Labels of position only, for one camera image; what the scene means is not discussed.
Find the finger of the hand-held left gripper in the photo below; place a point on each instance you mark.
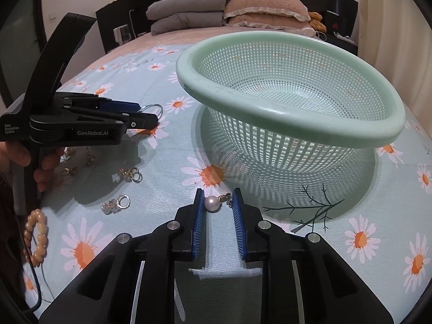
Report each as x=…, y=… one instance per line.
x=141, y=120
x=121, y=106

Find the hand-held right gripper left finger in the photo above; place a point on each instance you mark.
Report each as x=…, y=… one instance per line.
x=199, y=224

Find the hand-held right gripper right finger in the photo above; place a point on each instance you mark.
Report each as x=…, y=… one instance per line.
x=238, y=224

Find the pearl drop earring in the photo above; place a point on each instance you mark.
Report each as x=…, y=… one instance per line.
x=212, y=204

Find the green plastic basket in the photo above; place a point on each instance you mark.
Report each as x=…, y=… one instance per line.
x=303, y=84

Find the person's left hand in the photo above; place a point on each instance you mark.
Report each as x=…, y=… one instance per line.
x=50, y=165

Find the daisy print bed sheet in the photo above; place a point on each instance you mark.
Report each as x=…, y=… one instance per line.
x=135, y=74

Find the white tape strip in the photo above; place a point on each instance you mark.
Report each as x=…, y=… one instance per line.
x=222, y=271

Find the gold crystal earring cluster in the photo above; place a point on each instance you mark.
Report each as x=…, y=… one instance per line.
x=126, y=174

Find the white bedside device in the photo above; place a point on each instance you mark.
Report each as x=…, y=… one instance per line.
x=122, y=33

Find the pale bead earring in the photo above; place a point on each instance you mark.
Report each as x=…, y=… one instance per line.
x=66, y=155

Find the small silver hoop earring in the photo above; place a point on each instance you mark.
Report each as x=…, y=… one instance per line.
x=124, y=200

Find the gold hoop earrings pair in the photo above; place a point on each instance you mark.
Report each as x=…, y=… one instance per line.
x=70, y=170

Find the black headboard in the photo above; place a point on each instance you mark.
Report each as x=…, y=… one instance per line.
x=111, y=13

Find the clear crystal earring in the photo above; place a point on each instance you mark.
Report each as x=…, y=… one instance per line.
x=109, y=207

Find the grey folded blanket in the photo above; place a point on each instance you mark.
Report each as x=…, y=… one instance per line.
x=189, y=23
x=189, y=5

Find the tan ruffled pillow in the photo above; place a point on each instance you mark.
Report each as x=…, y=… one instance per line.
x=266, y=5
x=266, y=21

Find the brown teddy bear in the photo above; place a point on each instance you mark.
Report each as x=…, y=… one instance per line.
x=316, y=22

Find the white power strip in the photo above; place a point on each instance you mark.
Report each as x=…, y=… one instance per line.
x=344, y=37

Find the cream curtain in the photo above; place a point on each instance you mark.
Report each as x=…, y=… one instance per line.
x=398, y=33

